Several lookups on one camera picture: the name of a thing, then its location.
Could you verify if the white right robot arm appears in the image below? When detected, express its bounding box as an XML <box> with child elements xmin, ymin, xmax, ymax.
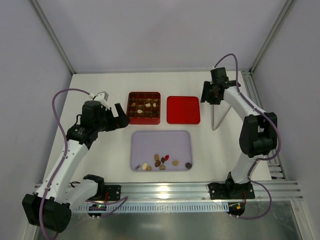
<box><xmin>200</xmin><ymin>67</ymin><xmax>279</xmax><ymax>200</ymax></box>

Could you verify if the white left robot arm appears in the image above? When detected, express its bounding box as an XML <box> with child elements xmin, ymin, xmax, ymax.
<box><xmin>22</xmin><ymin>100</ymin><xmax>130</xmax><ymax>233</ymax></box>

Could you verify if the red chocolate box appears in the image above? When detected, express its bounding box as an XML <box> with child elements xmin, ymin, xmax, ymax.
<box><xmin>126</xmin><ymin>91</ymin><xmax>161</xmax><ymax>125</ymax></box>

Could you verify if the white swirl oval chocolate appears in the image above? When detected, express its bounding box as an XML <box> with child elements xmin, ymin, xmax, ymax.
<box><xmin>141</xmin><ymin>163</ymin><xmax>148</xmax><ymax>171</ymax></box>

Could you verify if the brown leaf chocolate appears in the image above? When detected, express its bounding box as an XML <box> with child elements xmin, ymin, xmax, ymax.
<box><xmin>155</xmin><ymin>160</ymin><xmax>161</xmax><ymax>168</ymax></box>

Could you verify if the tan heart chocolate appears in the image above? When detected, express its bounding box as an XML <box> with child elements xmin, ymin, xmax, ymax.
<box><xmin>159</xmin><ymin>164</ymin><xmax>166</xmax><ymax>171</ymax></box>

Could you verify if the tan round chocolate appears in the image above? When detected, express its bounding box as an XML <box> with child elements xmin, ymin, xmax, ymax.
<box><xmin>172</xmin><ymin>160</ymin><xmax>179</xmax><ymax>166</ymax></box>

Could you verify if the dark round chocolate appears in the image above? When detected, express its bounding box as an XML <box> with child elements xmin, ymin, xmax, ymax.
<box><xmin>185</xmin><ymin>162</ymin><xmax>192</xmax><ymax>169</ymax></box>

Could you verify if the red box lid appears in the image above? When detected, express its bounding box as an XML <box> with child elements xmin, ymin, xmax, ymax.
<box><xmin>166</xmin><ymin>96</ymin><xmax>201</xmax><ymax>125</ymax></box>

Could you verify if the lilac plastic tray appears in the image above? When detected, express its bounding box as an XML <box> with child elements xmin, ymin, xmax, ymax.
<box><xmin>130</xmin><ymin>130</ymin><xmax>193</xmax><ymax>172</ymax></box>

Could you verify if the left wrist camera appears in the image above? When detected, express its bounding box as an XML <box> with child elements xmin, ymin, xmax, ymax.
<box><xmin>89</xmin><ymin>91</ymin><xmax>109</xmax><ymax>108</ymax></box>

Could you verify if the aluminium frame right post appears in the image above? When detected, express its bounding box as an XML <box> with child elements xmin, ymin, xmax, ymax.
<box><xmin>240</xmin><ymin>0</ymin><xmax>297</xmax><ymax>75</ymax></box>

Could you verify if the aluminium frame post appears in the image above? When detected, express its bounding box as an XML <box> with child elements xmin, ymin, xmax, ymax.
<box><xmin>29</xmin><ymin>0</ymin><xmax>76</xmax><ymax>75</ymax></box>
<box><xmin>240</xmin><ymin>0</ymin><xmax>297</xmax><ymax>75</ymax></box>

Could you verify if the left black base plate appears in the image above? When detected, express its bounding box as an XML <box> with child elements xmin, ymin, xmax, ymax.
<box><xmin>103</xmin><ymin>184</ymin><xmax>122</xmax><ymax>202</ymax></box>

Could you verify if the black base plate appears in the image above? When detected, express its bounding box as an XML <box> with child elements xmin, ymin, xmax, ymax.
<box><xmin>103</xmin><ymin>184</ymin><xmax>122</xmax><ymax>202</ymax></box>
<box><xmin>208</xmin><ymin>182</ymin><xmax>256</xmax><ymax>200</ymax></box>

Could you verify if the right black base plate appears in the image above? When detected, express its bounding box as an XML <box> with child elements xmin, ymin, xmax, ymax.
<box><xmin>208</xmin><ymin>182</ymin><xmax>256</xmax><ymax>200</ymax></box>

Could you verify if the slotted cable duct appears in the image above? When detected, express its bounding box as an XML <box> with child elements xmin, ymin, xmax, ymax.
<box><xmin>75</xmin><ymin>201</ymin><xmax>229</xmax><ymax>214</ymax></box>

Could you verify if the aluminium mounting rail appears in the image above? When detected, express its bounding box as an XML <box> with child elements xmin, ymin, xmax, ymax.
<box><xmin>119</xmin><ymin>180</ymin><xmax>304</xmax><ymax>202</ymax></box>

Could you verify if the aluminium frame left post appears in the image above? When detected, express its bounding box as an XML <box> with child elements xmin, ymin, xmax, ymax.
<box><xmin>29</xmin><ymin>0</ymin><xmax>76</xmax><ymax>75</ymax></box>

